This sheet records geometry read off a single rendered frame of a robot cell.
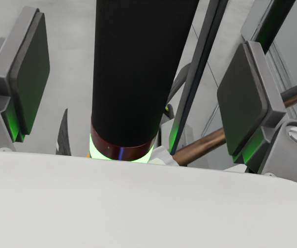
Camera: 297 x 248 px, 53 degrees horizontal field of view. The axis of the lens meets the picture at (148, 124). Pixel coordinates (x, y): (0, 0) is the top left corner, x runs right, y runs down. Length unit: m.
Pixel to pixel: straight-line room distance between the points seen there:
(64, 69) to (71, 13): 0.85
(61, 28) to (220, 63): 1.57
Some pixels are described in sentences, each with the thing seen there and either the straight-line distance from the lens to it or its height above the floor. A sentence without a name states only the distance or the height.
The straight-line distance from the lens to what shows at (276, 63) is 1.47.
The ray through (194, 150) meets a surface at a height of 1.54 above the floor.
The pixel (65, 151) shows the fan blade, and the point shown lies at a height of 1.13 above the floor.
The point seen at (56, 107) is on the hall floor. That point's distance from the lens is 2.33.
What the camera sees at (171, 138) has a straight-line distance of 0.16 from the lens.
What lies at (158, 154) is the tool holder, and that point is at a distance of 0.23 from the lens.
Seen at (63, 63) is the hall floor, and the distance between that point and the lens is 2.69.
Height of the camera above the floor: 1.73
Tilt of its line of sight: 50 degrees down
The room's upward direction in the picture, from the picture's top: 15 degrees clockwise
